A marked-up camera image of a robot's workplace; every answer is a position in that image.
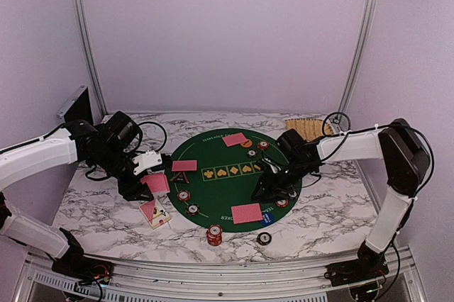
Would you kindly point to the woven bamboo tray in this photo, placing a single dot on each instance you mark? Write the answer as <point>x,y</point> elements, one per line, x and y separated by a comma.
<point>310,128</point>

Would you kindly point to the left aluminium frame post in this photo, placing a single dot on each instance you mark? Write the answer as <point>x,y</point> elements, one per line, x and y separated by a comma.
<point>89,55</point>

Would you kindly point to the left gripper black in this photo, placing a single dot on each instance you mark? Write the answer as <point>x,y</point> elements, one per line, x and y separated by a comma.
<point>130,191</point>

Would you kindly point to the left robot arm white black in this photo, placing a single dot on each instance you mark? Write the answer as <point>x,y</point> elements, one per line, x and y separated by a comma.
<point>104,145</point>

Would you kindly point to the orange poker chip stack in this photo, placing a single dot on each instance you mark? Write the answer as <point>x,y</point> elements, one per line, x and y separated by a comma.
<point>214,235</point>

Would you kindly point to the aluminium front rail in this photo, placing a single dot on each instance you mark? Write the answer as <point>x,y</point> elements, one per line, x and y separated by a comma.
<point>292,280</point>

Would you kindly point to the red playing card deck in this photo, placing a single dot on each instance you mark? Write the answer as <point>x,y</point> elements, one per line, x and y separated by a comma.
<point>155,184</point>

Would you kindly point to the triangular all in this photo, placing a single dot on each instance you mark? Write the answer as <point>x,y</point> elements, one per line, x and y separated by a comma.
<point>180,178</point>

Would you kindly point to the blue small blind button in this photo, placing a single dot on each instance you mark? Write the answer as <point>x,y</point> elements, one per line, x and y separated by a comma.
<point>267,219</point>

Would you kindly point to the dealt red card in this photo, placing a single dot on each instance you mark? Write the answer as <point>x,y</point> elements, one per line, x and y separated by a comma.
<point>234,139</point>
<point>184,166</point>
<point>247,213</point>

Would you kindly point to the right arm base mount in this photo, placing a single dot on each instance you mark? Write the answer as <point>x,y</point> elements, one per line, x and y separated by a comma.
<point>368,265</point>

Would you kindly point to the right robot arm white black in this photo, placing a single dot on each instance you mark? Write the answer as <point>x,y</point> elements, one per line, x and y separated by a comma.
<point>408,160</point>

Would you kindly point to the single orange poker chip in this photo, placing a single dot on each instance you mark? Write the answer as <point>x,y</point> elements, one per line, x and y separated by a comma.
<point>184,195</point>

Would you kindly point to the right aluminium frame post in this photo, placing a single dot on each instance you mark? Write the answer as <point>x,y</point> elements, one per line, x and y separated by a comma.
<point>365,28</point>

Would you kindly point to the playing card box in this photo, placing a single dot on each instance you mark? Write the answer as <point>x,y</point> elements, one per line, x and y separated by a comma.
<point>155,213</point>

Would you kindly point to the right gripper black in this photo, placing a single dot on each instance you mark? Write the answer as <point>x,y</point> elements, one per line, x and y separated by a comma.
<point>265,180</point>

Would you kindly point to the aluminium frame post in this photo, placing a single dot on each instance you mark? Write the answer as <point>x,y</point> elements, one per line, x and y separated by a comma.
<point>89,55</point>
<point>365,28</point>

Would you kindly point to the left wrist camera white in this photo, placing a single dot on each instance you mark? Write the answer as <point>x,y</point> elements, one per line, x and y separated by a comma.
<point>146,161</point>

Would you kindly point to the aluminium poker case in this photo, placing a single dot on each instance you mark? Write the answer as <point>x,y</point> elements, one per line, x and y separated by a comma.
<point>77,107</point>

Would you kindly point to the orange big blind button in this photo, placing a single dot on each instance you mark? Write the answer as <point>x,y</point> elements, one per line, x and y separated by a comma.
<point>248,143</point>

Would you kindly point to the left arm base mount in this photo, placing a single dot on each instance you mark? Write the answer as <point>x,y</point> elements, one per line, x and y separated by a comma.
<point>75,264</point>

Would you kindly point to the round green poker mat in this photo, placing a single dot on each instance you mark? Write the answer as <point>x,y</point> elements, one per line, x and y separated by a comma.
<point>225,177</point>

